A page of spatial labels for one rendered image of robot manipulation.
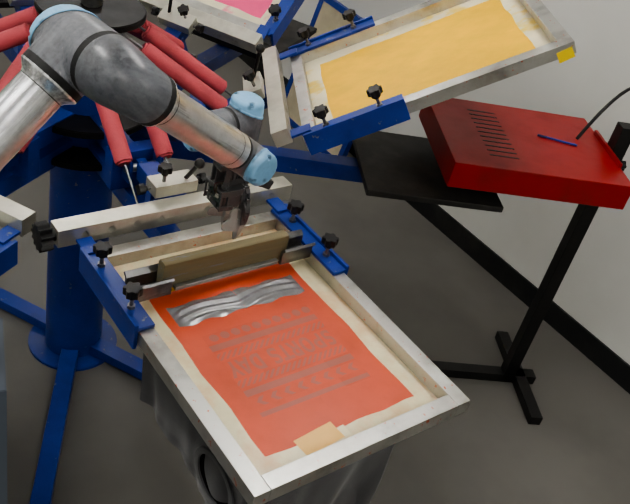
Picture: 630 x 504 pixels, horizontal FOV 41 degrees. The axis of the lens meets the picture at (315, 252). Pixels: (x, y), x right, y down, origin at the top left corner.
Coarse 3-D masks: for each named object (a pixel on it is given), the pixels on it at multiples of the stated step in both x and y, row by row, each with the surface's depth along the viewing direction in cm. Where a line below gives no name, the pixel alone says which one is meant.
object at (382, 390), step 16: (256, 272) 215; (272, 272) 216; (288, 272) 218; (304, 288) 214; (256, 304) 205; (272, 304) 206; (288, 304) 208; (304, 304) 209; (320, 304) 210; (320, 320) 205; (336, 320) 207; (336, 336) 202; (352, 336) 203; (352, 352) 198; (368, 352) 200; (368, 368) 195; (384, 368) 196; (352, 384) 190; (368, 384) 191; (384, 384) 192; (400, 384) 193; (336, 400) 185; (352, 400) 186; (368, 400) 187; (384, 400) 188; (400, 400) 189; (352, 416) 182
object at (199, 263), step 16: (240, 240) 207; (256, 240) 208; (272, 240) 210; (288, 240) 214; (176, 256) 196; (192, 256) 198; (208, 256) 200; (224, 256) 203; (240, 256) 207; (256, 256) 210; (272, 256) 214; (160, 272) 195; (176, 272) 196; (192, 272) 200; (208, 272) 203
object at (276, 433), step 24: (192, 288) 205; (216, 288) 207; (168, 312) 196; (240, 312) 201; (192, 336) 191; (192, 360) 185; (216, 360) 187; (216, 384) 181; (240, 408) 177; (312, 408) 181; (264, 432) 173; (288, 432) 174
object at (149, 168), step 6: (144, 162) 229; (150, 162) 230; (156, 162) 231; (138, 168) 228; (144, 168) 227; (150, 168) 228; (156, 168) 228; (138, 174) 229; (144, 174) 226; (150, 174) 225; (156, 174) 226; (138, 180) 230; (144, 180) 227; (162, 198) 220
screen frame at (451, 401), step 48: (144, 240) 210; (192, 240) 216; (336, 288) 215; (144, 336) 183; (384, 336) 203; (192, 384) 175; (432, 384) 192; (384, 432) 175; (240, 480) 159; (288, 480) 160
